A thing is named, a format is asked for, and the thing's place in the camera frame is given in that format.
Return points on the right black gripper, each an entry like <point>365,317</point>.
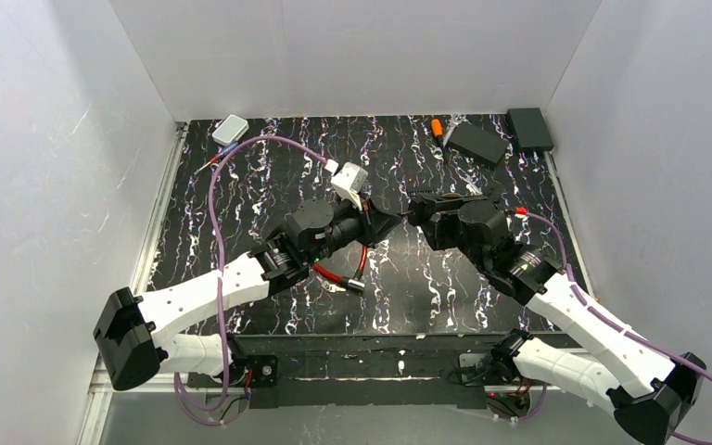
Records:
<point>440,209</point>

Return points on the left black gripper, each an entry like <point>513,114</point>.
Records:
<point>367,220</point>

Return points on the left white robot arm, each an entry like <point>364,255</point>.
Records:
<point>140,336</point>

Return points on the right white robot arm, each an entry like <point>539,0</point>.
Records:
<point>648,392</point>

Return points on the small metal pliers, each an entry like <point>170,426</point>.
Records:
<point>471,185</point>

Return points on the black flat box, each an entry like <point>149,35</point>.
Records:
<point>483,147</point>

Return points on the black box in corner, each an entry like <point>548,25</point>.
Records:
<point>529,129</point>

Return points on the red blue pen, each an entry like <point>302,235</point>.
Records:
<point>222,153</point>

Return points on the white rectangular box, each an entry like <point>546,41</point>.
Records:
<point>230,130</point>

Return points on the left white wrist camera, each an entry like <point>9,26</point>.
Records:
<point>348,183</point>

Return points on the red cable lock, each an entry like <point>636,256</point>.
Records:
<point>354,283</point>

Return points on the orange-handled screwdriver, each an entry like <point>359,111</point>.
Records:
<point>438,133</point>

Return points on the aluminium frame rail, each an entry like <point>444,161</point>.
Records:
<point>100,392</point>

